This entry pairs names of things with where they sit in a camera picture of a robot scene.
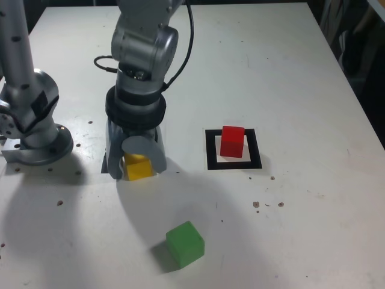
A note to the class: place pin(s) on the green cube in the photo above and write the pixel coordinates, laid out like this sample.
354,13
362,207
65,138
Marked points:
185,245

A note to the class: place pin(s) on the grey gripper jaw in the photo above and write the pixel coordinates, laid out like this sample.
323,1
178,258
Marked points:
114,156
136,146

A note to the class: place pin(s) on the white background furniture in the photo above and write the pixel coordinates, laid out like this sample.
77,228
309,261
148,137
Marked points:
328,30

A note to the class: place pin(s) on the black tape strip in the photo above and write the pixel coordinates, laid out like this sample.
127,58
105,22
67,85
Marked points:
104,168

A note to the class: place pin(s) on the red cube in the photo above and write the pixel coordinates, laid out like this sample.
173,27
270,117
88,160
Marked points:
231,144

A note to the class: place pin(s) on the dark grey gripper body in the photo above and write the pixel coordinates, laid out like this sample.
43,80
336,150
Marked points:
152,134

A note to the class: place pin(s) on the black tape square outline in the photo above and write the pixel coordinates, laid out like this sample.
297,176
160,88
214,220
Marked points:
210,150

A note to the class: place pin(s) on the yellow cube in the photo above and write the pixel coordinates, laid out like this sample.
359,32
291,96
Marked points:
138,171

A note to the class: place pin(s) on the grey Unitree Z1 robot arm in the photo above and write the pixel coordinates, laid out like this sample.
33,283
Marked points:
18,75

